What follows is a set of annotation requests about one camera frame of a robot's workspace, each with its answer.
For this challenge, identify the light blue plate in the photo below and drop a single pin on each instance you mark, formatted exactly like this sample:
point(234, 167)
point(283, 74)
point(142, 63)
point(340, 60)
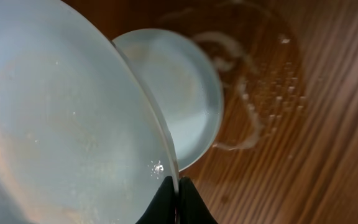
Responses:
point(79, 140)
point(184, 83)

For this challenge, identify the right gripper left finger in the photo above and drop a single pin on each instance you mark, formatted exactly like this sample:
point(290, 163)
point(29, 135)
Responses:
point(162, 208)

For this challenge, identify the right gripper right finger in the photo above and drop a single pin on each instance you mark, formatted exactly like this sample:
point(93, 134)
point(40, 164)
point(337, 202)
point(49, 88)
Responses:
point(191, 207)

